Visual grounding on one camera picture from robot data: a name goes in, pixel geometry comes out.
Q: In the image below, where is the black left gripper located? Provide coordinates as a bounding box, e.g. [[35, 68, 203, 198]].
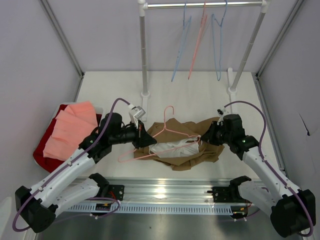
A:
[[110, 120, 157, 150]]

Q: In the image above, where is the pink wire hanger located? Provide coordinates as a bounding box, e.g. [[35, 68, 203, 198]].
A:
[[187, 0, 208, 80], [117, 105, 203, 164]]

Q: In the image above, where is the tan brown skirt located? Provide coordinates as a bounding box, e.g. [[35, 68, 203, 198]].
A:
[[133, 117, 224, 171]]

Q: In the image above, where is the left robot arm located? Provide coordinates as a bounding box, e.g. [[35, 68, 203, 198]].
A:
[[14, 107, 157, 233]]

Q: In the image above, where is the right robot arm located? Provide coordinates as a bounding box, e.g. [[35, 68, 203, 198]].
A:
[[201, 114, 316, 238]]

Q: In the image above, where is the pink folded garment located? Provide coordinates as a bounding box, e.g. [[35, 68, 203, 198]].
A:
[[43, 101, 98, 161]]

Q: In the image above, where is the red folded garment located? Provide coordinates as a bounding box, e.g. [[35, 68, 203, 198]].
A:
[[32, 104, 104, 173]]

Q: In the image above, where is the white clothes rack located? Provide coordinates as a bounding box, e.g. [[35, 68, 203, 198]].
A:
[[137, 0, 271, 111]]

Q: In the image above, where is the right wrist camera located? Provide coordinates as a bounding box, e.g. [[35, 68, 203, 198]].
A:
[[217, 107, 228, 124]]

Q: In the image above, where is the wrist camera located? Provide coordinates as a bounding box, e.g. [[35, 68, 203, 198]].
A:
[[217, 107, 228, 124], [128, 104, 146, 128]]

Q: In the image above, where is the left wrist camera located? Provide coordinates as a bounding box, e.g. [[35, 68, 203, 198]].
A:
[[128, 104, 146, 128]]

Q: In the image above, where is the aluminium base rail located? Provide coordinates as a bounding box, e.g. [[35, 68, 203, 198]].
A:
[[106, 176, 231, 205]]

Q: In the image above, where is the perforated cable tray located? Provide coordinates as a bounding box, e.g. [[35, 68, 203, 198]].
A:
[[66, 202, 233, 216]]

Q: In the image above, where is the left blue wire hanger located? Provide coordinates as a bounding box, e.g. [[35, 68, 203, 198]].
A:
[[171, 0, 192, 82]]

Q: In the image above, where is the blue wire hanger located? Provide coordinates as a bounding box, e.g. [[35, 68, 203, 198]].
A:
[[210, 0, 229, 82], [171, 0, 192, 82]]

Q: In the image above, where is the right blue wire hanger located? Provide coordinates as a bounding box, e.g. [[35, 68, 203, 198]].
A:
[[210, 0, 229, 82]]

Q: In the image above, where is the left aluminium frame post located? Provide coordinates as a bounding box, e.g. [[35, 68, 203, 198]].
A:
[[38, 0, 85, 78]]

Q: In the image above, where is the aluminium frame post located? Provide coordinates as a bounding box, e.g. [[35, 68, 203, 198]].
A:
[[255, 0, 307, 80], [38, 0, 85, 78]]

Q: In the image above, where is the right aluminium frame post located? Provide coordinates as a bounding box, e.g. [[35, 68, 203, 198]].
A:
[[255, 0, 307, 80]]

